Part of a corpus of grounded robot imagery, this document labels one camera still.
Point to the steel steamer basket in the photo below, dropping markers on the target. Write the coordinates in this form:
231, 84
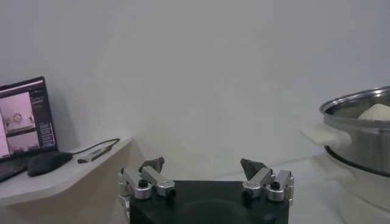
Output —
359, 146

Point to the cream electric cooker base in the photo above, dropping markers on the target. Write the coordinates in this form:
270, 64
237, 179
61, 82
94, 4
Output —
365, 194

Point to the black computer mouse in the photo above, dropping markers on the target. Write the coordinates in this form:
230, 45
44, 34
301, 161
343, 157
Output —
48, 162

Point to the white steamed baozi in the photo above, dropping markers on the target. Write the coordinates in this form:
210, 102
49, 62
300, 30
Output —
377, 113

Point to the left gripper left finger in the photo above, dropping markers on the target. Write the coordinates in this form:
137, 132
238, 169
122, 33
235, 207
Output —
152, 178

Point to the dark open laptop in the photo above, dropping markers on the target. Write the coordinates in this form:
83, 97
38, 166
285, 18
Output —
24, 121

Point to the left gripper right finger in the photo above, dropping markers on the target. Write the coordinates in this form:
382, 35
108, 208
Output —
259, 179

